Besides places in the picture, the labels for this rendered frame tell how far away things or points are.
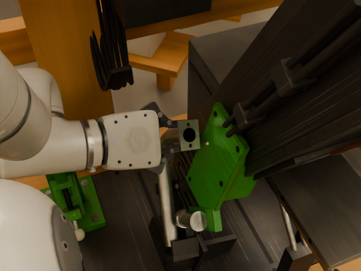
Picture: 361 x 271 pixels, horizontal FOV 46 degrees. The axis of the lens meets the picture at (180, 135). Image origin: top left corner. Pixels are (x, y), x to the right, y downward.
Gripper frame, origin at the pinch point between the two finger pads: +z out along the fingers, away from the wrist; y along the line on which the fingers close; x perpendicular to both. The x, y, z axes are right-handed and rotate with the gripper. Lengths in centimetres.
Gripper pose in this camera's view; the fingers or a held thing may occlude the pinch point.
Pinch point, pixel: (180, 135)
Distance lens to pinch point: 79.0
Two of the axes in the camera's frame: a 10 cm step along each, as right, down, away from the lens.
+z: 9.0, -0.9, 4.3
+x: -4.3, 0.1, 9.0
